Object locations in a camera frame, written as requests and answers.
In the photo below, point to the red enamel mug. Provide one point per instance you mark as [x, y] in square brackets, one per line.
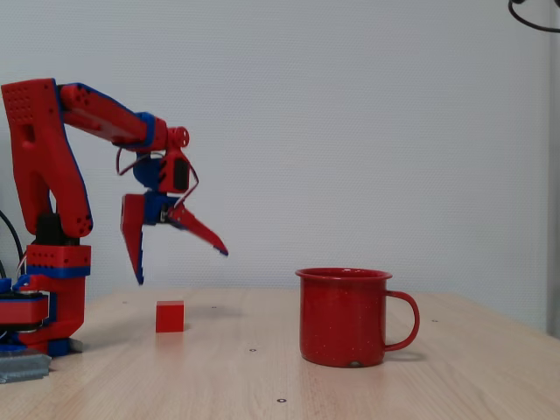
[341, 319]

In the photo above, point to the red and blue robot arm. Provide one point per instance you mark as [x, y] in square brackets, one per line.
[39, 153]

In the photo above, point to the grey metal table clamp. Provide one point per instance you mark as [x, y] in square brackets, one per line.
[24, 367]

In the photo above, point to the red cube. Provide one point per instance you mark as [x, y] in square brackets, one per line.
[170, 317]

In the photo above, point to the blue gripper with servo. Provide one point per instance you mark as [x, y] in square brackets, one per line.
[152, 209]

